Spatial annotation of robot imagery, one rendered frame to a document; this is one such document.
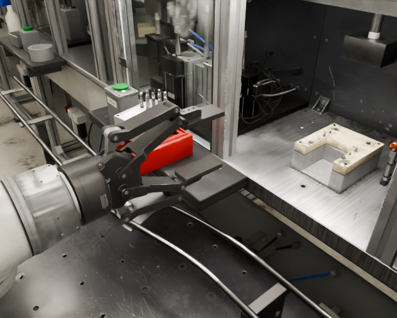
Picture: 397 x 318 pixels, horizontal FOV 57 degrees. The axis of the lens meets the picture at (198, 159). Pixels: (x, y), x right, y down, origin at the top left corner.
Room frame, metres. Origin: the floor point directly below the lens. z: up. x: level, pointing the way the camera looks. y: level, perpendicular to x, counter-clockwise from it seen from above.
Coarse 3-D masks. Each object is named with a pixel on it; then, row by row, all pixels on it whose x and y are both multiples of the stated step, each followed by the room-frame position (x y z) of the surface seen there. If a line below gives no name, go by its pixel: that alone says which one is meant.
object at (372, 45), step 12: (372, 24) 0.72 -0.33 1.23; (348, 36) 0.73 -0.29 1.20; (360, 36) 0.73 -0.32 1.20; (372, 36) 0.71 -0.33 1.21; (384, 36) 0.73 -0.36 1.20; (348, 48) 0.72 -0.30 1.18; (360, 48) 0.71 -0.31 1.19; (372, 48) 0.69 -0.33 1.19; (384, 48) 0.67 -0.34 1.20; (396, 48) 0.70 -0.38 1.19; (360, 60) 0.70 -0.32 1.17; (372, 60) 0.68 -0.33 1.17; (384, 60) 0.68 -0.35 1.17
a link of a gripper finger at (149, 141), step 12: (168, 120) 0.42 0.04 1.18; (180, 120) 0.42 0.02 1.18; (144, 132) 0.41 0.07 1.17; (156, 132) 0.40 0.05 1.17; (168, 132) 0.41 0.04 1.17; (132, 144) 0.40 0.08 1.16; (144, 144) 0.39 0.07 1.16; (156, 144) 0.39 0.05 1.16; (144, 156) 0.38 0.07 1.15; (132, 168) 0.37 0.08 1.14
